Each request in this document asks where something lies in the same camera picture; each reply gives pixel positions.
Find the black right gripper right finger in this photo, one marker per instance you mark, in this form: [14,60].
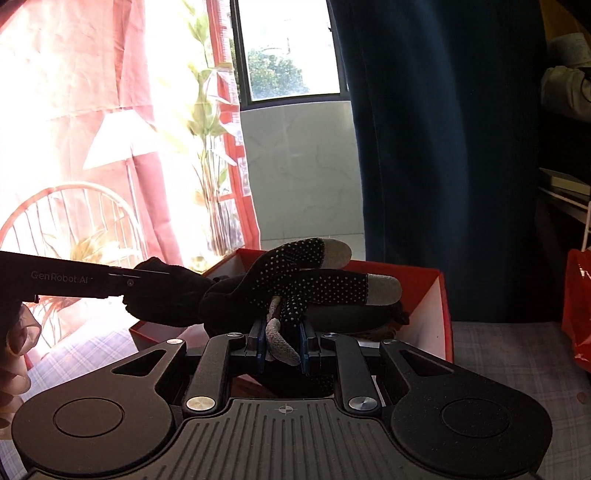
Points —
[398,412]

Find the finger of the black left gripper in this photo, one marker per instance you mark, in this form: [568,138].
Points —
[143,272]

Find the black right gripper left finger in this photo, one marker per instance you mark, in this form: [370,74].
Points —
[107,421]

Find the black dotted glove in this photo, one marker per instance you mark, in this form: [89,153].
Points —
[312,253]

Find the black fabric cap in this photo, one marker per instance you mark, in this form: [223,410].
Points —
[184,295]

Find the person's left hand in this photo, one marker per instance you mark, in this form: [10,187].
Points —
[15,382]

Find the red strawberry cardboard box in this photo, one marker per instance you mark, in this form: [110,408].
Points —
[420,317]

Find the pink printed curtain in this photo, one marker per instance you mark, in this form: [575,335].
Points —
[138,97]

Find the red plastic bag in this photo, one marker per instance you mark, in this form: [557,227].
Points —
[576,320]

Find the dark blue curtain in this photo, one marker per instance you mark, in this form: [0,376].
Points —
[445,98]

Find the red wire chair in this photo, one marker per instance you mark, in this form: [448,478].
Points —
[82,222]

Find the white wire shelf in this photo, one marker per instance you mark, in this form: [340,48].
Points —
[573,193]

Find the window with dark frame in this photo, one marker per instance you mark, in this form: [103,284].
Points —
[287,52]

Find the grey drawstring bag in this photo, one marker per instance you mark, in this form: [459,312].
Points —
[566,84]

